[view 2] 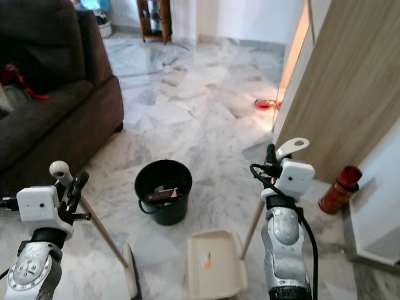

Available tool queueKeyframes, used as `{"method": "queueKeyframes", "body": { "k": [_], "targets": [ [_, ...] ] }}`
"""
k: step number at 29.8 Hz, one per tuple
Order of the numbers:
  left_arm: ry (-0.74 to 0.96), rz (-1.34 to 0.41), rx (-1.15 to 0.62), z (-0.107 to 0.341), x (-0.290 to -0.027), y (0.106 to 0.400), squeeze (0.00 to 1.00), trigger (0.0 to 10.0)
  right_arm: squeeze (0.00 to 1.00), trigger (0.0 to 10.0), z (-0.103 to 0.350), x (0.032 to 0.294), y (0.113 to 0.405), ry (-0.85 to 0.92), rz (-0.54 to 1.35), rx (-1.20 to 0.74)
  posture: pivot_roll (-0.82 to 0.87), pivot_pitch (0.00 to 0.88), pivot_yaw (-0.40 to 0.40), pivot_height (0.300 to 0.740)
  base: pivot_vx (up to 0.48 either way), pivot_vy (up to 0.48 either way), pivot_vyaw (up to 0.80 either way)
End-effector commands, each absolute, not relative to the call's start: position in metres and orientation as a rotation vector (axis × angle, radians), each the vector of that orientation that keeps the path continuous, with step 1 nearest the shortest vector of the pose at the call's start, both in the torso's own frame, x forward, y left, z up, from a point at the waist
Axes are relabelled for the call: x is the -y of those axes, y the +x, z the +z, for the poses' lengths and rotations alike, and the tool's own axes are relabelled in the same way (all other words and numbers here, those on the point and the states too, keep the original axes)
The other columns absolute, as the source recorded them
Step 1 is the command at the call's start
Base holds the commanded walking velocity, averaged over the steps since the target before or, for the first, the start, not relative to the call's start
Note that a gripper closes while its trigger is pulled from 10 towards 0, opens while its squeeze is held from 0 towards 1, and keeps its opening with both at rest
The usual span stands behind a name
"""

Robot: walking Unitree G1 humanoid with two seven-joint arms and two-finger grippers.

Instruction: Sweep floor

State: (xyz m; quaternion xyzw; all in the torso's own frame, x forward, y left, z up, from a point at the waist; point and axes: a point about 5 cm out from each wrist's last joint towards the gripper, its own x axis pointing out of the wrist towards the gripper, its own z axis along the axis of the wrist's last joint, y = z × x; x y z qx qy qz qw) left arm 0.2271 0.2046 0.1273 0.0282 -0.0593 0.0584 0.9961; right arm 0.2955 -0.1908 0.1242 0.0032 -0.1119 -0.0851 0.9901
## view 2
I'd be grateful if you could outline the cream plastic broom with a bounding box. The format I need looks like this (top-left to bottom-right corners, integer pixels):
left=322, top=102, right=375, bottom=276
left=49, top=160, right=143, bottom=300

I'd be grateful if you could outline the cream plastic dustpan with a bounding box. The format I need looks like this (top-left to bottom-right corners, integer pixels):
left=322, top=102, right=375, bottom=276
left=186, top=137, right=311, bottom=300

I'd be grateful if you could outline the red bowl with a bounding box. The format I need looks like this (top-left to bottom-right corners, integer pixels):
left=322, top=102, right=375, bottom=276
left=254, top=97, right=283, bottom=112

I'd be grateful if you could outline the grey-brown fabric sofa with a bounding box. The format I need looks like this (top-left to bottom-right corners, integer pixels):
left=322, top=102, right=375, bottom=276
left=0, top=0, right=125, bottom=202

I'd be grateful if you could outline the red-brown bottle with red cap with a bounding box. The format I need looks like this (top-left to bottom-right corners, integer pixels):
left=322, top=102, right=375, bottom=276
left=317, top=165, right=364, bottom=216

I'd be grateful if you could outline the black plastic bucket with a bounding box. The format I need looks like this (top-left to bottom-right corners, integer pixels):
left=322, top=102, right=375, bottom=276
left=134, top=159, right=194, bottom=226

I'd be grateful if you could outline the light wooden cabinet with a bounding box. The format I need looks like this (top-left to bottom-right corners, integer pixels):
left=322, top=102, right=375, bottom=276
left=272, top=0, right=400, bottom=186

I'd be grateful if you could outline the white plastic object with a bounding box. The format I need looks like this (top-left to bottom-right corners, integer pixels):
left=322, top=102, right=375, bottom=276
left=0, top=83, right=18, bottom=114

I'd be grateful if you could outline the brown wooden shelf rack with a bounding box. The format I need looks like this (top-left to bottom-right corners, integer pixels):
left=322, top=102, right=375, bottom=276
left=136, top=0, right=173, bottom=45

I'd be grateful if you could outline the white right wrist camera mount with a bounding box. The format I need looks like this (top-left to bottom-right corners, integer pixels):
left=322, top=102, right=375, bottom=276
left=262, top=157, right=316, bottom=202

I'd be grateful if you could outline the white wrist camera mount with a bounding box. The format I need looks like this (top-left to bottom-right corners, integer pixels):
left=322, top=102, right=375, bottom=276
left=262, top=157, right=316, bottom=202
left=16, top=185, right=66, bottom=229

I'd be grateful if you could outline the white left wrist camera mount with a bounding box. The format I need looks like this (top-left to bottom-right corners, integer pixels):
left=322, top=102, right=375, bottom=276
left=16, top=185, right=66, bottom=229

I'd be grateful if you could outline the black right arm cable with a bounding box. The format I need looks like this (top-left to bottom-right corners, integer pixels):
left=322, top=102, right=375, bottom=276
left=278, top=187, right=319, bottom=300

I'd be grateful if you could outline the red strap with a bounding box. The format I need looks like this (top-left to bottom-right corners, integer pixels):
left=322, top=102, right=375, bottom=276
left=2, top=62, right=52, bottom=101

